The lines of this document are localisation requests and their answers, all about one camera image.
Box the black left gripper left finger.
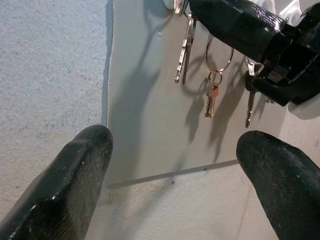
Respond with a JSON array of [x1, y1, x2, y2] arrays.
[[0, 124, 115, 240]]

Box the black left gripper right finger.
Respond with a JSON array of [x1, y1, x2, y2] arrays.
[[235, 130, 320, 240]]

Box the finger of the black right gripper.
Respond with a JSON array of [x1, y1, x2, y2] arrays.
[[245, 74, 301, 107], [188, 0, 286, 63]]

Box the small silver key bunch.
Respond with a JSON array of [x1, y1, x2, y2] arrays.
[[244, 56, 263, 129]]

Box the long silver key pair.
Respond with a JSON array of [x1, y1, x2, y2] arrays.
[[173, 0, 196, 85]]

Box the white plastic wall hook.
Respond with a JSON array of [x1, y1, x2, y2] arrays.
[[257, 0, 277, 15], [279, 0, 301, 25]]

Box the brass keys on large ring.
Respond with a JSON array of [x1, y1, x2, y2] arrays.
[[204, 34, 235, 120]]

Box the grey wall panel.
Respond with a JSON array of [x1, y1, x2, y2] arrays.
[[106, 0, 320, 190]]

